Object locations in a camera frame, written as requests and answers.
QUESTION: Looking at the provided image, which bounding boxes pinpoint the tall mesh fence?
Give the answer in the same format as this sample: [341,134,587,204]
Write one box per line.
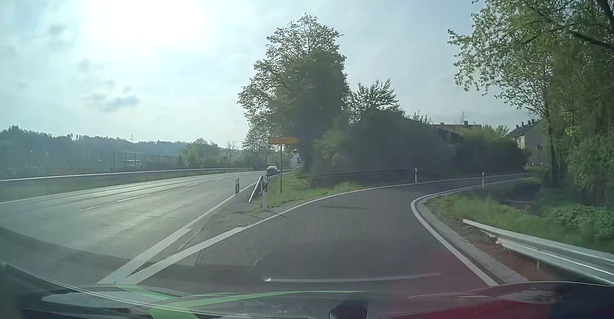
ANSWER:
[0,144,183,178]

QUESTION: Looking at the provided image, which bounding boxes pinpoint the grass verge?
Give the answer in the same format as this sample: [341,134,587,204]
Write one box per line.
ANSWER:
[261,169,418,210]
[427,177,614,255]

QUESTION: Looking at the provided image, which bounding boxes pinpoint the road markings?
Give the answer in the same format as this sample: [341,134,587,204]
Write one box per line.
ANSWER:
[0,174,534,287]

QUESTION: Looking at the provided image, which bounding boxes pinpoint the row of trees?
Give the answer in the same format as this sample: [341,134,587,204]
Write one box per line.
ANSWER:
[439,0,614,240]

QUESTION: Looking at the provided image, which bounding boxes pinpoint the grey house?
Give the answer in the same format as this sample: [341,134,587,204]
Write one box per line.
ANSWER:
[506,119,547,166]

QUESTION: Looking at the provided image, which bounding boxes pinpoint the yellow road sign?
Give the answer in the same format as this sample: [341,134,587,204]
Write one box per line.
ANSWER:
[268,136,299,193]

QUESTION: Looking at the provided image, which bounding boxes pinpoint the grey asphalt road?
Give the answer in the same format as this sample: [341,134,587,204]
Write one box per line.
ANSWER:
[0,170,535,295]

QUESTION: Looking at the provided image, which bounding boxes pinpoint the cobbled strip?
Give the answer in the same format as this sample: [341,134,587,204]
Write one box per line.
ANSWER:
[415,199,528,284]

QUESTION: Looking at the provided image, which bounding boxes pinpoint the grey metal guard rail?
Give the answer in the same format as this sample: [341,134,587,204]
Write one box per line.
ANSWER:
[248,168,294,203]
[462,218,614,286]

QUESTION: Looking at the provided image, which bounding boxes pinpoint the car's own bonnet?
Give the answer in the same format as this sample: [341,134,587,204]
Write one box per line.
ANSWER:
[0,260,614,319]

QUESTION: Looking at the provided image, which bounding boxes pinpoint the building with dark roof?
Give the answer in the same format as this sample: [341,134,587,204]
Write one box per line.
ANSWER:
[429,121,483,148]

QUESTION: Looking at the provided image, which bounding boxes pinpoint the wooded hill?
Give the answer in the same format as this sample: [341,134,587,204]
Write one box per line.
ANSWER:
[0,125,240,178]

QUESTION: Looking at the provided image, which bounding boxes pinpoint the dark green bushes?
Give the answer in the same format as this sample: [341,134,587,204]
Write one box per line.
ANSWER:
[312,79,528,176]

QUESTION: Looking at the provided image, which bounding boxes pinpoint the tall leafy tree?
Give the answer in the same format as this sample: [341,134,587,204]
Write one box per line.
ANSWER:
[237,13,351,173]

